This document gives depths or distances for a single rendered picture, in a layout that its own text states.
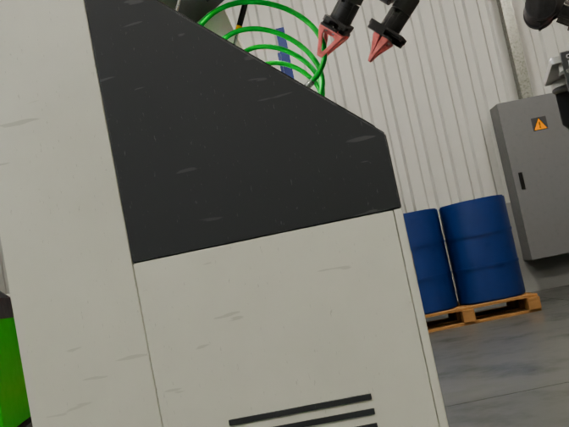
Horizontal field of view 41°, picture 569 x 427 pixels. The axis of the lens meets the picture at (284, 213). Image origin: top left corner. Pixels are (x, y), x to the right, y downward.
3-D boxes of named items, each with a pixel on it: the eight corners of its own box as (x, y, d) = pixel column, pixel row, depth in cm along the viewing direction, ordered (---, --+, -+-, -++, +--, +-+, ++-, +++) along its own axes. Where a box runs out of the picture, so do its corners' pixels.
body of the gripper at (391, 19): (372, 29, 210) (387, 5, 209) (403, 47, 207) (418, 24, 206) (367, 23, 204) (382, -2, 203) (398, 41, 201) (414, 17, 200)
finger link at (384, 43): (357, 55, 212) (376, 25, 210) (378, 68, 210) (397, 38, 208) (351, 50, 205) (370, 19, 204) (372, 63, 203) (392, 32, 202)
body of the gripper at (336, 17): (321, 20, 189) (334, -7, 187) (329, 21, 199) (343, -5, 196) (343, 33, 188) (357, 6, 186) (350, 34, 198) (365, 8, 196)
